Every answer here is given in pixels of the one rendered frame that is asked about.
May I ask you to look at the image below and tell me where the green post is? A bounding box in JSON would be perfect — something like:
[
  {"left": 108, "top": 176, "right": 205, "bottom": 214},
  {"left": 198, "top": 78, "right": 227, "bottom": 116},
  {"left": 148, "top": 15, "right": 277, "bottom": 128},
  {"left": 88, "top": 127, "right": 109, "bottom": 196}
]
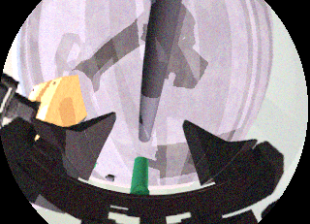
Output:
[{"left": 129, "top": 157, "right": 148, "bottom": 194}]

